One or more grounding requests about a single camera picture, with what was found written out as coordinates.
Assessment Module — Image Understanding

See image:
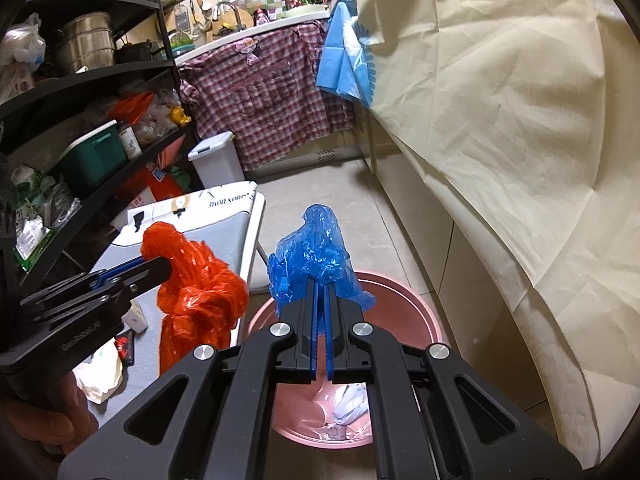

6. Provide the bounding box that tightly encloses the small white packet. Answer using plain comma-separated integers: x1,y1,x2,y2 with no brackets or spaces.
122,302,149,334

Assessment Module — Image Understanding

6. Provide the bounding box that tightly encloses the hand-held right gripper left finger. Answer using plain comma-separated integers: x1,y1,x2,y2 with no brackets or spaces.
57,276,321,480

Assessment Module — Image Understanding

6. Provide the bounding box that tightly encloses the white lidded trash bin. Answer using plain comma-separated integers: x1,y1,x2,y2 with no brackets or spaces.
188,131,246,194

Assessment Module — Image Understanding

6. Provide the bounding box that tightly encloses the person's left hand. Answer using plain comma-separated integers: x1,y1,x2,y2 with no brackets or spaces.
0,374,99,467

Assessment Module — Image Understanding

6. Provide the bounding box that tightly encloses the green white packet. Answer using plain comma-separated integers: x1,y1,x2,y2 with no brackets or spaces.
14,210,54,264

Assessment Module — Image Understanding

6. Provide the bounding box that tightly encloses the black cooking pan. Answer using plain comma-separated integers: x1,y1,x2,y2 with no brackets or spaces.
115,39,154,64

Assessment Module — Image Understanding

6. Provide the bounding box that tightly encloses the grey table mat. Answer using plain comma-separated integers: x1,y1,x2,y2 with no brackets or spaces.
72,180,259,411

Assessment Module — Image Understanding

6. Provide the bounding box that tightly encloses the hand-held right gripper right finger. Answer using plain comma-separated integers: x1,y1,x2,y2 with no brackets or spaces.
326,279,584,480

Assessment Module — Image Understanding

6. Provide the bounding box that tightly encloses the metal faucet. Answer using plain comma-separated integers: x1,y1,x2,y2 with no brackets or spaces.
215,1,241,29

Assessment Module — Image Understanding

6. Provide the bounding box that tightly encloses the blue plastic bag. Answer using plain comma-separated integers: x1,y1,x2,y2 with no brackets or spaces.
267,204,377,317

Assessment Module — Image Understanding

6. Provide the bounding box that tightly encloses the round wooden cutting board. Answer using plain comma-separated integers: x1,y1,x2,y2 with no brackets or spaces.
220,7,254,31

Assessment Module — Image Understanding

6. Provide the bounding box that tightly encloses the green cooler box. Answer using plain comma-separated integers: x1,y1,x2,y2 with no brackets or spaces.
50,120,129,196

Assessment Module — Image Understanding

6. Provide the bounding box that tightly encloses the glass jar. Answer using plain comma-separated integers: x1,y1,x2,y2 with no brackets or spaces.
117,121,142,161

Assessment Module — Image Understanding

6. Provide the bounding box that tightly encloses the orange plastic bag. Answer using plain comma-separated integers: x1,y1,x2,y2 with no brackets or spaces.
141,221,250,377

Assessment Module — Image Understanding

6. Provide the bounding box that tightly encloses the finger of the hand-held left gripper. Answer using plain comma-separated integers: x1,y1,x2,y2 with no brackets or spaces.
20,256,174,333
75,258,151,288

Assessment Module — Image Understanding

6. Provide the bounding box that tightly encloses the white green carton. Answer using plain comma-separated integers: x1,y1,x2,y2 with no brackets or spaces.
12,164,44,211

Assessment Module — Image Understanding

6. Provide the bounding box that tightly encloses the red cigarette box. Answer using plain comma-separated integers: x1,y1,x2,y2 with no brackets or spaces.
114,332,136,366

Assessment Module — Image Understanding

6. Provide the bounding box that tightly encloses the pink plastic basin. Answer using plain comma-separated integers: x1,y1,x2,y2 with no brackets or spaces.
246,271,449,449

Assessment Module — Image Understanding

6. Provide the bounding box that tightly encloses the crumpled white paper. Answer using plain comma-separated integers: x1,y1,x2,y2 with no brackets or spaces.
325,382,371,429

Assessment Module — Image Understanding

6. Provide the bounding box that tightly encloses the blue patterned cloth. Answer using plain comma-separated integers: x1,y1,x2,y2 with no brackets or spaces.
315,0,374,109

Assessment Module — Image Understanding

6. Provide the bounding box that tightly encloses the clear bag of garlic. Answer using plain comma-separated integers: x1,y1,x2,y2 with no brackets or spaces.
135,89,176,139

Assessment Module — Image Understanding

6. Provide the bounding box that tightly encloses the white paper bag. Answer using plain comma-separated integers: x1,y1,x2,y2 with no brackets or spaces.
72,342,124,406

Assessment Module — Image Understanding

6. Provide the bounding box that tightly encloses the orange cardboard box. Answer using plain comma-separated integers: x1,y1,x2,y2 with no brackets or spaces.
125,157,174,212

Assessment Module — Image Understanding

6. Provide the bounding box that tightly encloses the orange shopping bag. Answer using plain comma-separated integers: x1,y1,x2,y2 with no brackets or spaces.
107,91,154,124

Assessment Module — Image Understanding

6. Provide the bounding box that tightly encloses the clear plastic bag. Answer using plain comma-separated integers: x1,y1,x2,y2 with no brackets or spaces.
45,180,81,226

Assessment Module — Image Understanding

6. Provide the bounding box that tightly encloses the cream cloth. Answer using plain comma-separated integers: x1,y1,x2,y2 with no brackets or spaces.
349,0,637,467

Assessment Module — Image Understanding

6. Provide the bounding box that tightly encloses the white folding table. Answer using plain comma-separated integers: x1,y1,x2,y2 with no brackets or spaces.
72,180,269,411

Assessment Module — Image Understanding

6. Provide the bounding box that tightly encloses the black shelf rack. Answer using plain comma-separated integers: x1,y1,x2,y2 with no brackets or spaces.
0,0,202,287

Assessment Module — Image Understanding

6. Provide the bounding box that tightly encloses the red plaid shirt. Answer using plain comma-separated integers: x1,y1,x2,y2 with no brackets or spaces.
178,17,356,169

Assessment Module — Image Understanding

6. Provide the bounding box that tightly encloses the steel stock pot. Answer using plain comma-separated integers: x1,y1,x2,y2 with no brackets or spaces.
55,12,116,74

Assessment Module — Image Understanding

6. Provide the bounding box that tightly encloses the white plastic bag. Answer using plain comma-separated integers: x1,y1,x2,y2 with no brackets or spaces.
0,12,46,69

